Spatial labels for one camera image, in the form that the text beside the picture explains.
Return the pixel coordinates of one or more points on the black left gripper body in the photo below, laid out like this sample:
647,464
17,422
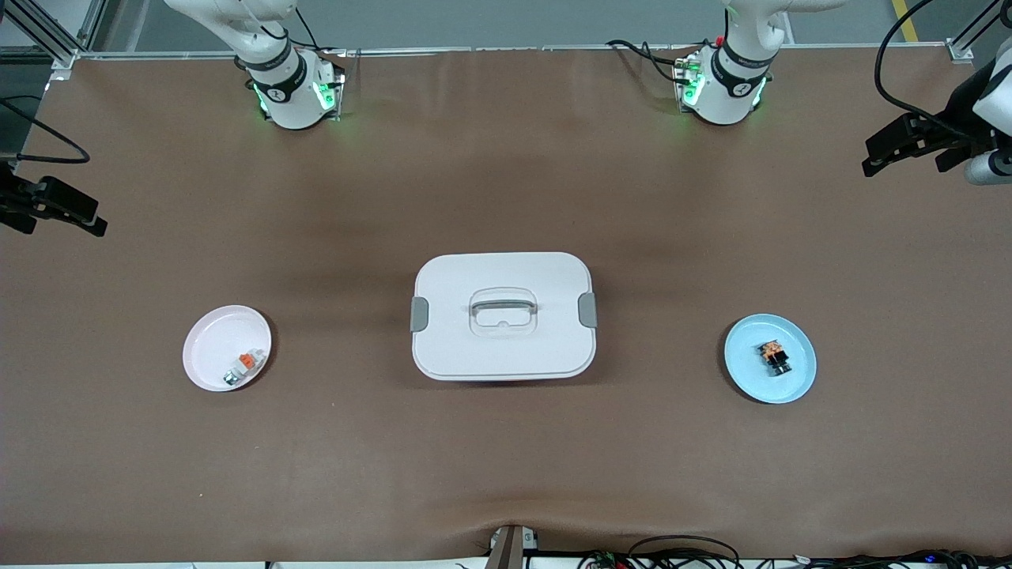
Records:
961,105

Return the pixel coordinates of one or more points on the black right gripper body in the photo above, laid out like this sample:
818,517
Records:
11,198

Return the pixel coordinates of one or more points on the orange black push-button switch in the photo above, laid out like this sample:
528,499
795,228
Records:
775,358

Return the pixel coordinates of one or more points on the pink round plate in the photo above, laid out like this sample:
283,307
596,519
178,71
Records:
213,348

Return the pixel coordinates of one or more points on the small silver metal part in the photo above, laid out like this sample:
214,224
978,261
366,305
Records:
232,378

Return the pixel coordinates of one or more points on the small orange white connector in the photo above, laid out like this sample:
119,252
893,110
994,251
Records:
249,360

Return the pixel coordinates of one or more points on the light blue round plate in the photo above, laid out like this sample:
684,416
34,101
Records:
751,379

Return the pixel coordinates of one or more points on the grey box latch clip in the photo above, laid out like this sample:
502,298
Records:
588,310
419,314

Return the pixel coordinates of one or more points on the white lidded storage box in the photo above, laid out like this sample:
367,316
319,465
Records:
504,348

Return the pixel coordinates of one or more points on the aluminium frame corner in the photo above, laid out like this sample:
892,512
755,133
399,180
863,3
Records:
961,51
67,57

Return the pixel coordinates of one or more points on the brown camera support post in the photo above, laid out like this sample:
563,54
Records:
506,549

